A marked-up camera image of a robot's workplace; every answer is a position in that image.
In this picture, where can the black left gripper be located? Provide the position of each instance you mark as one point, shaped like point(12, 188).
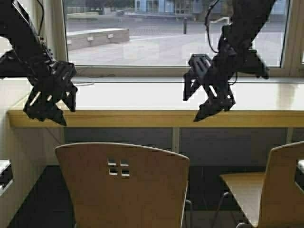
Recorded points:
point(51, 81)

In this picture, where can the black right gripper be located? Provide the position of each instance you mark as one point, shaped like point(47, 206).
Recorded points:
point(203, 73)

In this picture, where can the wooden chair with cutout back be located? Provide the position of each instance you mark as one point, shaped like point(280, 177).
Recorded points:
point(118, 185)

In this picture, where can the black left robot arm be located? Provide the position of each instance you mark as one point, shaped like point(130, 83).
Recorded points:
point(31, 58)

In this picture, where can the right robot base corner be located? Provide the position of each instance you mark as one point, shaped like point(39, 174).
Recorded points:
point(299, 174)

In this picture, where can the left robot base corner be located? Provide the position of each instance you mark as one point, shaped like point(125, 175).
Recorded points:
point(6, 175)

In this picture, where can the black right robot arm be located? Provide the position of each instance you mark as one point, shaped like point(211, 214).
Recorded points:
point(235, 55)

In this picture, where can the long wooden window counter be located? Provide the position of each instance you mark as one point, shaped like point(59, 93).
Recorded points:
point(155, 104)

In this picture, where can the dark outdoor bollard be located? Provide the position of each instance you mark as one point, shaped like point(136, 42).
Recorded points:
point(184, 25)

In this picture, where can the right wrist camera housing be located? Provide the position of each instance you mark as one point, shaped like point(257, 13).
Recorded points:
point(254, 65)

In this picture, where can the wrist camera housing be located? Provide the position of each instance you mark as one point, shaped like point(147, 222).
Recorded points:
point(12, 67)
point(254, 65)

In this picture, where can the left wrist camera housing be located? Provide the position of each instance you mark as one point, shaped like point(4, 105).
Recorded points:
point(12, 67)

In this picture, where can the concrete outdoor bench wall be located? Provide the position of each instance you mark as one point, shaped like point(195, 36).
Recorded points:
point(96, 37)

